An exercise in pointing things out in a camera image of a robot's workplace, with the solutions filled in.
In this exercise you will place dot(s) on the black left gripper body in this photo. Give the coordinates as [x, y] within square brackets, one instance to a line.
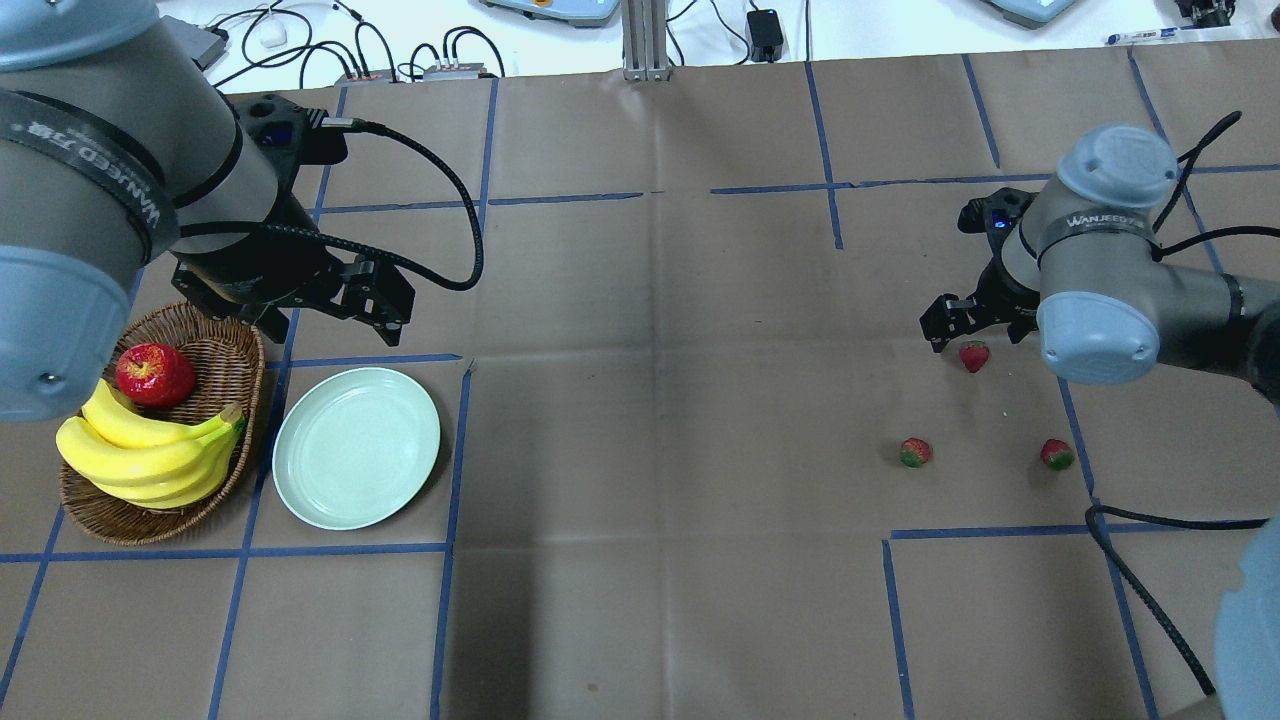
[262, 262]

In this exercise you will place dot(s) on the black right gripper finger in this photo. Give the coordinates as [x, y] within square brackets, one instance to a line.
[938, 331]
[1020, 327]

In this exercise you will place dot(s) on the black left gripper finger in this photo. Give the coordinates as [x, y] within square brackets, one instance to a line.
[273, 323]
[390, 332]

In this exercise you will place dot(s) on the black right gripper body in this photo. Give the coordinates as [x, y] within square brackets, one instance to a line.
[1000, 293]

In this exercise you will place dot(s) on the red strawberry one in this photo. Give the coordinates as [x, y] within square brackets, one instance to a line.
[915, 452]
[1057, 455]
[974, 355]

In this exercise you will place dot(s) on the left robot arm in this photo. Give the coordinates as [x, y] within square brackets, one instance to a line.
[116, 150]

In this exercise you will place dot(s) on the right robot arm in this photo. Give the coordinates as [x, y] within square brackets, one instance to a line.
[1078, 263]

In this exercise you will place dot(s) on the light green plate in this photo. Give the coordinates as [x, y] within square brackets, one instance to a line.
[356, 448]

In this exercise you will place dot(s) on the red apple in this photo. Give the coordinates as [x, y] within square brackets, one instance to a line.
[155, 375]

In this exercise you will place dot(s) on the brown wicker basket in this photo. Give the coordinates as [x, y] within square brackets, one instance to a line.
[229, 358]

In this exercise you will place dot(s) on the yellow banana bunch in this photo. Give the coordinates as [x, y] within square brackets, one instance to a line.
[150, 463]

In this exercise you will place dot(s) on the white power adapter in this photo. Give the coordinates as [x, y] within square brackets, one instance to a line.
[272, 33]

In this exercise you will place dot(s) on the grey hub boxes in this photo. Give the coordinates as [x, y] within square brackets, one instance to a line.
[413, 73]

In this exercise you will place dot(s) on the black power adapter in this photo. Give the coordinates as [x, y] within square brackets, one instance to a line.
[766, 39]

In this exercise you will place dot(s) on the aluminium profile post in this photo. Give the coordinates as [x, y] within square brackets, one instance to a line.
[644, 36]

